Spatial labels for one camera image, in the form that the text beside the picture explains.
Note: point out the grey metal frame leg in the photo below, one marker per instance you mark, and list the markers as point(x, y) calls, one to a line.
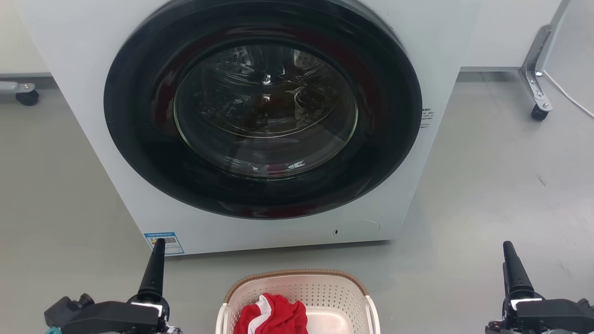
point(14, 87)
point(533, 74)

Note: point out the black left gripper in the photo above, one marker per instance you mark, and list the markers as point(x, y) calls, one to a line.
point(106, 317)

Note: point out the white perforated laundry basket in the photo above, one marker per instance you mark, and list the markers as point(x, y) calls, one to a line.
point(297, 284)

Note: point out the blue energy label sticker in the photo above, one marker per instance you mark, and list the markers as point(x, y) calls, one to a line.
point(175, 245)

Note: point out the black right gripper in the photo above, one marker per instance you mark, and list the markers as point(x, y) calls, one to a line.
point(552, 317)

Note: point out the black caster wheel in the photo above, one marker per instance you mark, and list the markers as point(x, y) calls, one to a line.
point(27, 98)
point(539, 113)

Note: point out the red and white garment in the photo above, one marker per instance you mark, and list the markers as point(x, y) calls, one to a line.
point(278, 315)

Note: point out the white front-load washing machine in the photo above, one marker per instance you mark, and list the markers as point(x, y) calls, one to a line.
point(74, 69)

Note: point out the black round washer door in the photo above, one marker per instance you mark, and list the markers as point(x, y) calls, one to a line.
point(139, 139)

